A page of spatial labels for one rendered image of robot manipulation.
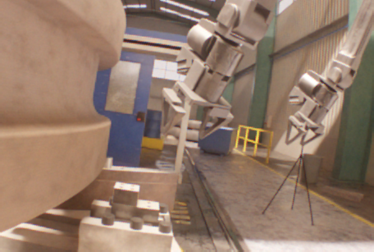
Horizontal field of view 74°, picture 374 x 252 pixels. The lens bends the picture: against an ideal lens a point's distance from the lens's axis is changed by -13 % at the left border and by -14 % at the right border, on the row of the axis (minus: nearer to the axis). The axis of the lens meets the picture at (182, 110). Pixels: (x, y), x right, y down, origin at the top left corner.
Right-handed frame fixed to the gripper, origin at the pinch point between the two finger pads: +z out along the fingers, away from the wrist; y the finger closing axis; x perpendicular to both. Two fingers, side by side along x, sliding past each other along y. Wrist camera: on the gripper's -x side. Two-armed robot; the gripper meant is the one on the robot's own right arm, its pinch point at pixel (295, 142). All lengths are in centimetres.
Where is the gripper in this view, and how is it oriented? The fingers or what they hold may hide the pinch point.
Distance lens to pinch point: 92.6
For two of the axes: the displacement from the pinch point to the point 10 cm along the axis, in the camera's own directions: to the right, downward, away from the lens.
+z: -4.3, 8.1, 3.9
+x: 4.5, 5.7, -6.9
